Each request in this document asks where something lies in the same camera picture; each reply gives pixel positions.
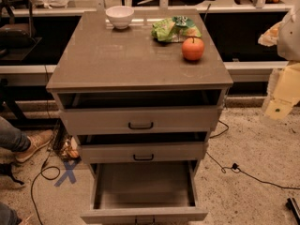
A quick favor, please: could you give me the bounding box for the grey bottom drawer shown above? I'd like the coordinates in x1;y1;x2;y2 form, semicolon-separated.
81;161;207;225

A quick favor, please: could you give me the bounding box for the grey drawer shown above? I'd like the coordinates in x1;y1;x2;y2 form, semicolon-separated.
79;131;207;164
60;90;222;135
81;161;207;225

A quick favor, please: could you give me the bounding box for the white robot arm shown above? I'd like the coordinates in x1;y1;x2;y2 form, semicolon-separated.
258;4;300;121

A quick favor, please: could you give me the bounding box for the grey drawer cabinet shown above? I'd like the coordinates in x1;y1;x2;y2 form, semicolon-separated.
45;8;234;180

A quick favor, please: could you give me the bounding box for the grey top drawer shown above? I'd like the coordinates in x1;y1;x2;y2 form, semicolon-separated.
60;90;222;135

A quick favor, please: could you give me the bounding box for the grey middle drawer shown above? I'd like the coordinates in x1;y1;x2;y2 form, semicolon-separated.
79;131;207;164

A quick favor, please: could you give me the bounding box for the orange round fruit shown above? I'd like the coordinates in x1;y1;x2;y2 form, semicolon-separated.
182;37;204;61

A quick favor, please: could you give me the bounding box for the green chip bag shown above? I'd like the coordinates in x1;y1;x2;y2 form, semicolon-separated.
151;16;202;43

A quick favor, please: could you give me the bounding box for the white ceramic bowl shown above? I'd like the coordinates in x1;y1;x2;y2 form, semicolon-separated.
106;6;134;29

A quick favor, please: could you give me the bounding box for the blue tape cross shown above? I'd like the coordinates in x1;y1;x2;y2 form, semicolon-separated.
54;159;80;187

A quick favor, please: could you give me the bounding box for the tan shoe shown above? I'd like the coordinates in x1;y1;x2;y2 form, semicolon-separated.
15;129;53;163

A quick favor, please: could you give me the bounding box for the blue jeans leg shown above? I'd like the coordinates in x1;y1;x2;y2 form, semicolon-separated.
0;117;31;152

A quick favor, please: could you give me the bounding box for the black chair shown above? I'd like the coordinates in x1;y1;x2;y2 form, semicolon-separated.
0;0;41;61

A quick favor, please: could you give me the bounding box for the black bar on floor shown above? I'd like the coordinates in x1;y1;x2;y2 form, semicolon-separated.
286;198;300;225

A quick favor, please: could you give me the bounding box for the black floor cable right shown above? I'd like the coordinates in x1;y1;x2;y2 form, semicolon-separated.
205;119;300;191

